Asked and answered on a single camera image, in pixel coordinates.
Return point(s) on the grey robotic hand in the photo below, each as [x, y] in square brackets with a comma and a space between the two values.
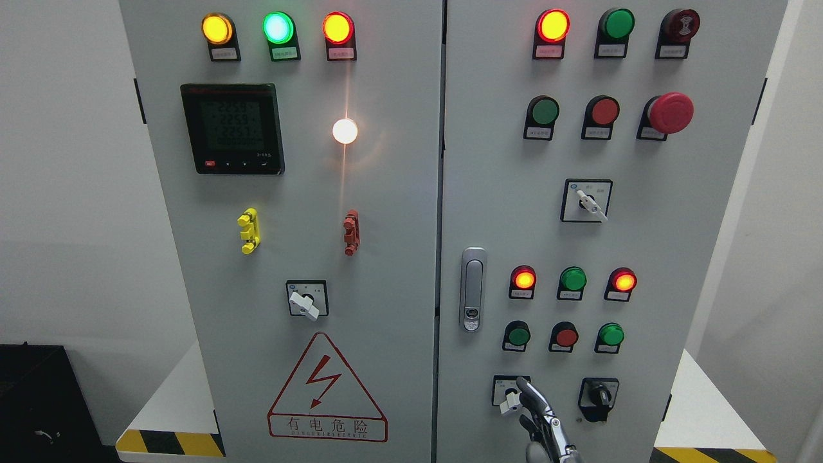
[548, 440]

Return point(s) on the silver door handle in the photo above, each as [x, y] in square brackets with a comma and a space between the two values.
[473, 263]

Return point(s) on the grey right cabinet door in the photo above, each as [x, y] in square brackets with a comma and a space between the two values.
[504, 194]

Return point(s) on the grey cabinet door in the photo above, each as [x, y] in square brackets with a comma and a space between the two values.
[382, 299]
[504, 194]

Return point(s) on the grey left cabinet door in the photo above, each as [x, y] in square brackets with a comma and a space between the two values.
[382, 299]

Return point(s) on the red-orange indicator light left door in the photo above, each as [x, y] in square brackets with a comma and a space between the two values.
[340, 39]

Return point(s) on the red push button lower middle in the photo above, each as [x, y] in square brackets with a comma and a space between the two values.
[564, 337]

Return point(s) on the red push button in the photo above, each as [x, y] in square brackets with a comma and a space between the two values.
[564, 337]
[599, 118]

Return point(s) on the green push button lower right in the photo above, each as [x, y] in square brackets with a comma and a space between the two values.
[609, 338]

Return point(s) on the green indicator lower middle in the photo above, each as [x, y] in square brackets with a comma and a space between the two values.
[572, 282]

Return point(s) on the red lit indicator lower left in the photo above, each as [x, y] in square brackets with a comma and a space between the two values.
[523, 281]

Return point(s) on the red lit indicator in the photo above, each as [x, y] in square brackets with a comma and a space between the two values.
[620, 285]
[523, 281]
[549, 39]

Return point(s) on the red lit indicator lower right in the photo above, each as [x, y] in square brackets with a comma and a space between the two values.
[620, 285]

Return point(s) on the red electric warning sticker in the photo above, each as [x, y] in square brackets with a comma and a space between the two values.
[323, 398]

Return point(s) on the red plastic clip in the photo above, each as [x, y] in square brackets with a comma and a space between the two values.
[352, 238]

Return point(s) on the green push button upper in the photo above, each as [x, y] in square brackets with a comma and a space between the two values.
[540, 119]

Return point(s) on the red push button upper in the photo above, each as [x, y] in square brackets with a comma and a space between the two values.
[599, 118]

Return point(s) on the red emergency stop button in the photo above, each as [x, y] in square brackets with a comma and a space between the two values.
[664, 115]

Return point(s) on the white platform with hazard stripes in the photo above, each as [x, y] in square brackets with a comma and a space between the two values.
[183, 403]

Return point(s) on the white glowing indicator light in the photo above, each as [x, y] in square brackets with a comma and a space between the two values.
[345, 131]

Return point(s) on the yellow plastic clip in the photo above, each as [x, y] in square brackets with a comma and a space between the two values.
[249, 230]

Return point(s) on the red lit indicator top right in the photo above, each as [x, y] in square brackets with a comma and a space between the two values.
[549, 39]

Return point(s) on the green indicator top right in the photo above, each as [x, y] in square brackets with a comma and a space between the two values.
[613, 33]

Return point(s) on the dark red buzzer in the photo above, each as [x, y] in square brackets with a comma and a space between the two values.
[676, 30]

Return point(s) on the black digital power meter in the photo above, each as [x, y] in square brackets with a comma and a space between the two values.
[234, 128]

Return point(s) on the green lit indicator light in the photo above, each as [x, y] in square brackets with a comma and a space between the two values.
[281, 34]

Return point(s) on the black box lower left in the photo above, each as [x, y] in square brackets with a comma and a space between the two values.
[44, 416]

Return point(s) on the yellow indicator light top left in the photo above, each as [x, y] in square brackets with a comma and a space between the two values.
[219, 31]

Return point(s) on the white rotary switch right lower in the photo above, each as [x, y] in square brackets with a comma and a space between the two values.
[506, 394]

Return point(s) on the white rotary switch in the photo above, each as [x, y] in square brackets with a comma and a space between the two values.
[586, 200]
[506, 394]

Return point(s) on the black rotary switch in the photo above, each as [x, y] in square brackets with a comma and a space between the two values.
[597, 397]

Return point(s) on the white rotary switch right upper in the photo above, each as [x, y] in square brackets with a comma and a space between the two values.
[586, 200]

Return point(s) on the white rotary switch left door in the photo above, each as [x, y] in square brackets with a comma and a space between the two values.
[307, 298]

